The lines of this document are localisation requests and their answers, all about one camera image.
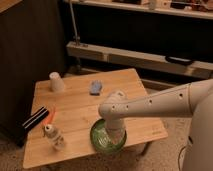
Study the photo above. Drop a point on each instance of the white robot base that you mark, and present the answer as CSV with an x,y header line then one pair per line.
x,y
199,152

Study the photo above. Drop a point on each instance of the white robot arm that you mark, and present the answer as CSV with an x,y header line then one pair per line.
x,y
181,100

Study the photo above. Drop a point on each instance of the blue sponge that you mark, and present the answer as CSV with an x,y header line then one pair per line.
x,y
95,87

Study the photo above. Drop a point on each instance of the wooden folding table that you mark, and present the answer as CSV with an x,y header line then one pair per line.
x,y
76,112

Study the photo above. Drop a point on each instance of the white paper cup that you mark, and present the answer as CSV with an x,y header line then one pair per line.
x,y
56,82

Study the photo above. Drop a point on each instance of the green glass bowl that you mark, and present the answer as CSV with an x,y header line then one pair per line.
x,y
101,140

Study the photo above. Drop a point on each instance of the metal stand pole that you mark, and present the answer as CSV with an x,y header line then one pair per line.
x,y
76,35

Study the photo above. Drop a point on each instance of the orange marker pen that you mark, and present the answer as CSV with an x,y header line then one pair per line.
x,y
50,117

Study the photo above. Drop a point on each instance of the long beige case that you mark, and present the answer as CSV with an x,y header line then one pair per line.
x,y
197,69

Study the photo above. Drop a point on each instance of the wooden shelf with clutter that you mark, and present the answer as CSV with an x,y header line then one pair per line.
x,y
151,6

